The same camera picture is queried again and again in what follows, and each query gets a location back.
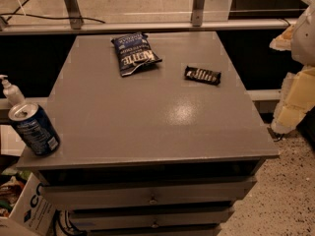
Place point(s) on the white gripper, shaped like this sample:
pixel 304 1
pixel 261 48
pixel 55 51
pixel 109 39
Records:
pixel 305 39

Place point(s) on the blue pepsi can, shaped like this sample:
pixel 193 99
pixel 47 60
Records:
pixel 33 125

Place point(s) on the dark rxbar chocolate bar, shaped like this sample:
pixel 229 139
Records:
pixel 203 75

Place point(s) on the grey drawer cabinet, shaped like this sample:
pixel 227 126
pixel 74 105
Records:
pixel 154 126

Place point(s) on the blue kettle chips bag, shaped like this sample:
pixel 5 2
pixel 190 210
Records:
pixel 133 52

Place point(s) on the drawer with knob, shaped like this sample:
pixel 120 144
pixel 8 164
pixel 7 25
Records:
pixel 148 194
pixel 205 215

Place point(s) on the top drawer with knob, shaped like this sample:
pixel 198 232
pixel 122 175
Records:
pixel 148 194

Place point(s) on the white pump dispenser bottle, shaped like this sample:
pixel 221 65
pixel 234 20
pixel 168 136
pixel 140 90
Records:
pixel 11 92

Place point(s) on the white cardboard box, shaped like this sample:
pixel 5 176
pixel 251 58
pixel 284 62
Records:
pixel 31 215

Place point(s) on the metal railing frame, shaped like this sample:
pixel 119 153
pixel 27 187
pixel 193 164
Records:
pixel 115 16

